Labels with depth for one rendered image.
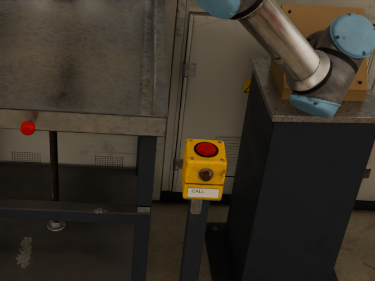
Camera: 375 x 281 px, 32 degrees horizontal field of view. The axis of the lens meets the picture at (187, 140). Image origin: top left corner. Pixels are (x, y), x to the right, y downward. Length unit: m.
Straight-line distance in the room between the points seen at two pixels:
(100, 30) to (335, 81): 0.67
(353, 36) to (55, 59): 0.74
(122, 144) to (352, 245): 0.93
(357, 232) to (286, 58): 1.24
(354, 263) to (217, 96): 0.78
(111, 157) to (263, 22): 1.16
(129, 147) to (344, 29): 1.05
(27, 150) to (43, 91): 0.88
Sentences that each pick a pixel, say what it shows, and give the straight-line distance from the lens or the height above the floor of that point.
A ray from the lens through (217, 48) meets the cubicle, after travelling 2.15.
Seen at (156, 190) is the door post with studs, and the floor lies 0.05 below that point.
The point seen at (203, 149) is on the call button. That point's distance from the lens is 1.30.
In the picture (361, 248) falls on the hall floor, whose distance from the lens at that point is 2.53.
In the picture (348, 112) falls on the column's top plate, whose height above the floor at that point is 0.75.
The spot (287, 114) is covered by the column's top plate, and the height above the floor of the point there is 0.75.
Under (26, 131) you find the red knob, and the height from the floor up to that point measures 0.82.
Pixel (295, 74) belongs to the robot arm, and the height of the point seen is 0.95.
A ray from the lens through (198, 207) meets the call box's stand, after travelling 1.38.
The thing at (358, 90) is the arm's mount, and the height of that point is 0.79.
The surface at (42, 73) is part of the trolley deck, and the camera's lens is 1.64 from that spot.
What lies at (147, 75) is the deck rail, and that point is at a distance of 1.63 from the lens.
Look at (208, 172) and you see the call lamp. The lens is 1.28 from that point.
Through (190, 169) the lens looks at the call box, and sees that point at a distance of 1.28.
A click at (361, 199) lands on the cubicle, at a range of 2.64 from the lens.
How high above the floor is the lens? 1.67
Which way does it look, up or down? 36 degrees down
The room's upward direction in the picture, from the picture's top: 6 degrees clockwise
